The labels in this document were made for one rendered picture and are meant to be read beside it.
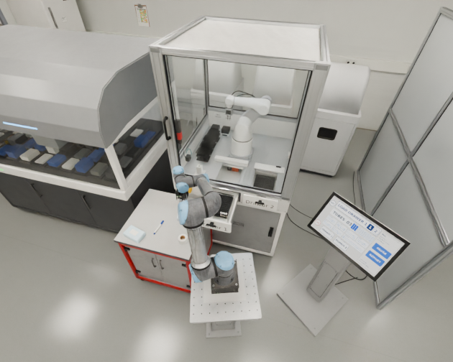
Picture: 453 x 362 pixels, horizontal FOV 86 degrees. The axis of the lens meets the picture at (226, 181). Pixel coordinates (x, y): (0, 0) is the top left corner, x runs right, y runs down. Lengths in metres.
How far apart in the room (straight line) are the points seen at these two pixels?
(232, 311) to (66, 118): 1.68
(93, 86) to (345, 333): 2.77
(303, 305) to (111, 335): 1.71
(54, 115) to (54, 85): 0.19
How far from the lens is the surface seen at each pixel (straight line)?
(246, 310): 1.74
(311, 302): 2.66
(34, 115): 2.22
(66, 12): 5.64
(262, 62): 1.48
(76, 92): 1.98
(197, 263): 1.47
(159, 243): 2.00
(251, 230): 2.43
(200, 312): 1.74
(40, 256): 3.36
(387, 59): 4.89
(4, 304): 3.24
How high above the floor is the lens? 2.41
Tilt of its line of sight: 44 degrees down
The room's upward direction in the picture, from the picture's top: 1 degrees clockwise
